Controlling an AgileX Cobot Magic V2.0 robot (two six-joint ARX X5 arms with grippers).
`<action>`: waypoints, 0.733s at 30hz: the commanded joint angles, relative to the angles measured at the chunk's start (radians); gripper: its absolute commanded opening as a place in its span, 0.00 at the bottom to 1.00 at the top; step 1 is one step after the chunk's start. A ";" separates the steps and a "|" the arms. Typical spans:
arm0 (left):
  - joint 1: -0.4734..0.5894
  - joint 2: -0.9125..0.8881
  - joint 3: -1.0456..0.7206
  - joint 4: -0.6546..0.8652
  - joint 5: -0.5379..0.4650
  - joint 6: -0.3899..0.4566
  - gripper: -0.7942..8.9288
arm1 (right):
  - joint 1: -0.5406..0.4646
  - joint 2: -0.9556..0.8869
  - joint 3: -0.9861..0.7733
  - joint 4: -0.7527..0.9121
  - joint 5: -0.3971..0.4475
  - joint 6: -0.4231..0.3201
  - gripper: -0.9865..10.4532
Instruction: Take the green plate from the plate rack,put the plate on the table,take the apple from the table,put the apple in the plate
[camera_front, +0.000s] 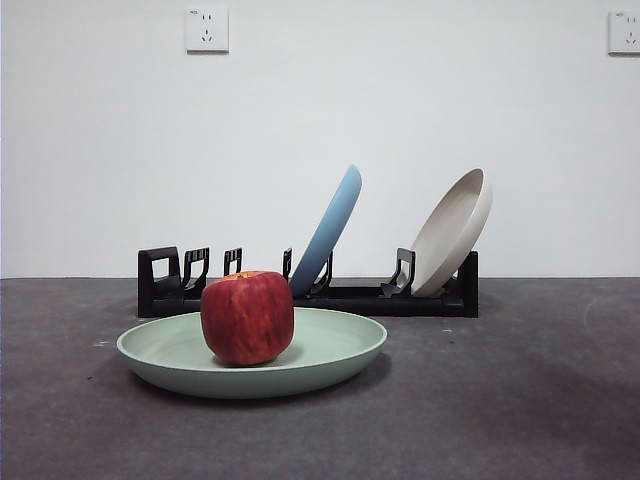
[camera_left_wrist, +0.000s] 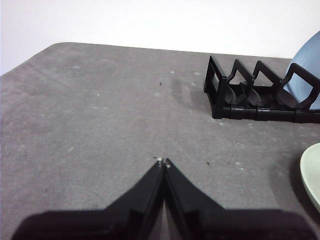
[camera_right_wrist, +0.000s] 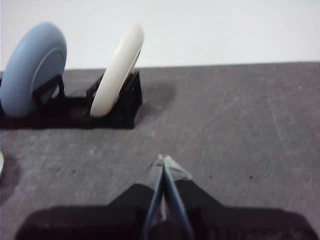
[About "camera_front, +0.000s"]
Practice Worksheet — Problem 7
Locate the red apple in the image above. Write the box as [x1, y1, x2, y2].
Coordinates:
[200, 270, 296, 368]

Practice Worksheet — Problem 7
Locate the green plate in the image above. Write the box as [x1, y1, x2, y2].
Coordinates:
[116, 307, 390, 400]

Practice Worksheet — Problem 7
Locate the blue plate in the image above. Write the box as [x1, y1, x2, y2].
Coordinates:
[288, 163, 363, 297]

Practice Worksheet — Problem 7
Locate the beige plate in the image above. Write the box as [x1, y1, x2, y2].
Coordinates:
[410, 167, 495, 298]

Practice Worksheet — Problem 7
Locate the black plate rack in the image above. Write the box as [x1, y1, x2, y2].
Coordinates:
[136, 245, 480, 319]

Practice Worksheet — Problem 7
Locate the white wall socket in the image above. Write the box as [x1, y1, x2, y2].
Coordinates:
[186, 7, 231, 55]
[607, 10, 640, 57]

